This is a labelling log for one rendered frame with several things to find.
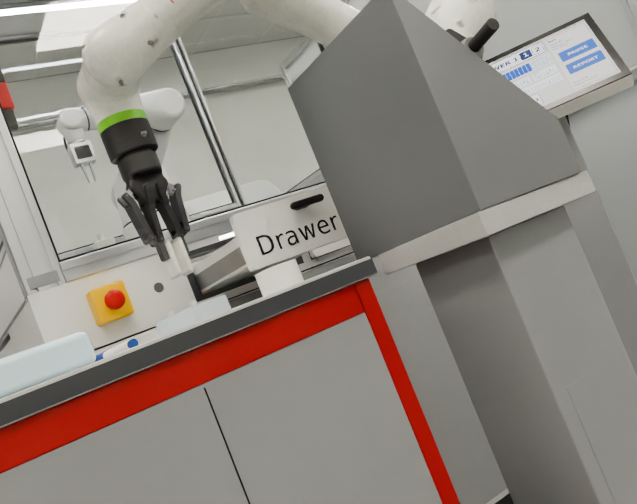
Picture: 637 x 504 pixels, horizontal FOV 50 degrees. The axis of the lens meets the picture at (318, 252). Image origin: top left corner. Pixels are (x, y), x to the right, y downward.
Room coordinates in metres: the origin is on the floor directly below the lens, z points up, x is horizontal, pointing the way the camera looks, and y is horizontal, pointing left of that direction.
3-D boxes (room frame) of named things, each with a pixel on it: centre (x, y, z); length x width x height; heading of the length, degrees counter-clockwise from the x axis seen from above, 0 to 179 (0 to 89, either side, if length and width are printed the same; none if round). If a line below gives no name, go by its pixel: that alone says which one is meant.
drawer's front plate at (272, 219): (1.34, 0.00, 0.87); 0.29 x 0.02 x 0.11; 122
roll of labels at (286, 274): (1.09, 0.07, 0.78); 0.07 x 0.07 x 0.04
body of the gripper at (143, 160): (1.26, 0.25, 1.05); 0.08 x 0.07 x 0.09; 137
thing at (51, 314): (2.01, 0.38, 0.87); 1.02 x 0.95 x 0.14; 122
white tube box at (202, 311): (1.28, 0.26, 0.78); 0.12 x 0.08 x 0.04; 47
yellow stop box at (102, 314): (1.39, 0.43, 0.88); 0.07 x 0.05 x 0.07; 122
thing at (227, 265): (1.51, 0.12, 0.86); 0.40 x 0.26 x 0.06; 32
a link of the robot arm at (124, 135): (1.26, 0.25, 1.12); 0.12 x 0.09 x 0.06; 47
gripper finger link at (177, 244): (1.27, 0.24, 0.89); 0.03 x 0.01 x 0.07; 47
